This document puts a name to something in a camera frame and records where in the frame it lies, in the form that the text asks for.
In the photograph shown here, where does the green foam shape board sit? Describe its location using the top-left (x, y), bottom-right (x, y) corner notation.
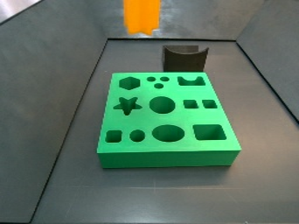
top-left (98, 72), bottom-right (241, 168)

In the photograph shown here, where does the black curved holder bracket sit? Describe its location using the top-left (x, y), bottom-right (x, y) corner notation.
top-left (163, 45), bottom-right (210, 72)

